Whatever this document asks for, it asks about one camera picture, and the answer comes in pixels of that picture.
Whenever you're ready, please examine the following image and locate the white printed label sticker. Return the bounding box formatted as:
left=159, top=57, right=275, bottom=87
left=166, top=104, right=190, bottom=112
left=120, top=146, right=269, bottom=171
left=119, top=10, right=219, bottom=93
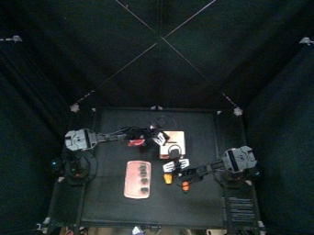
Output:
left=227, top=196, right=258, bottom=224

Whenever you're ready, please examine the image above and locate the light wooden drawer box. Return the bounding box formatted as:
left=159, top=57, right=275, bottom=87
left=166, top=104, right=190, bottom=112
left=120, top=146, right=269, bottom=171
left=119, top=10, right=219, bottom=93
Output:
left=158, top=130, right=187, bottom=161

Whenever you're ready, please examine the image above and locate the thin white diagonal cord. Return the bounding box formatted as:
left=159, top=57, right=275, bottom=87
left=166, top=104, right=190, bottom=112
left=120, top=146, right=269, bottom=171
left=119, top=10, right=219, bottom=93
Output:
left=112, top=0, right=241, bottom=108
left=71, top=0, right=218, bottom=106

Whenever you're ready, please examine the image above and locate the pink plastic tray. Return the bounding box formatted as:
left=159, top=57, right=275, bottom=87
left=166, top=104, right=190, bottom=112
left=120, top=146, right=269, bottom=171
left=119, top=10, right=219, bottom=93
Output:
left=123, top=160, right=152, bottom=200

